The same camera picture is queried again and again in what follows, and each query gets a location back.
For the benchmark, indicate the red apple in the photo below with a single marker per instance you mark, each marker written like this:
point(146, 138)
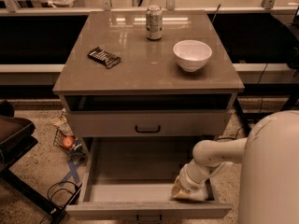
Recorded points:
point(68, 142)

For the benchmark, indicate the black chair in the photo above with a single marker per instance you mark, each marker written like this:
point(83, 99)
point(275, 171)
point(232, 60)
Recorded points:
point(16, 135)

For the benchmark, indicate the grey drawer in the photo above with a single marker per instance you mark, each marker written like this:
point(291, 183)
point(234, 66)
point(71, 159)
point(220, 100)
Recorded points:
point(130, 178)
point(148, 115)

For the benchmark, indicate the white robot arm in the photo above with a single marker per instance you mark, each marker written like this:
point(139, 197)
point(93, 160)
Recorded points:
point(269, 159)

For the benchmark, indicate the black table leg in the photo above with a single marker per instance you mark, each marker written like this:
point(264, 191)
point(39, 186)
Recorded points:
point(242, 117)

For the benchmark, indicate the silver soda can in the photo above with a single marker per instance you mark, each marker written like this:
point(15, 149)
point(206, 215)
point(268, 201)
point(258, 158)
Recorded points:
point(154, 22)

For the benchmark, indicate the wire basket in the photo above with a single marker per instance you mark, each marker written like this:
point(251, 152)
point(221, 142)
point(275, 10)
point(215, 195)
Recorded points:
point(76, 150)

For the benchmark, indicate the white bowl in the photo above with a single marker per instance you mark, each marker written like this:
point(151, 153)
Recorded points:
point(191, 55)

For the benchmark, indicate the blue tape cross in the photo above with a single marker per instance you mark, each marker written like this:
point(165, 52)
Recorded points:
point(73, 166)

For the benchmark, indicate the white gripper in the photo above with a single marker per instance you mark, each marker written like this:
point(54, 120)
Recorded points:
point(189, 180)

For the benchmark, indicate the dark snack bar wrapper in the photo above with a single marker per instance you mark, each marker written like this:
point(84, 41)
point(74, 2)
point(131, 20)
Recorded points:
point(108, 60)

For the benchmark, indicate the grey drawer cabinet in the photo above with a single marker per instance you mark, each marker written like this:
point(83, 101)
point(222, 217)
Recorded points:
point(146, 67)

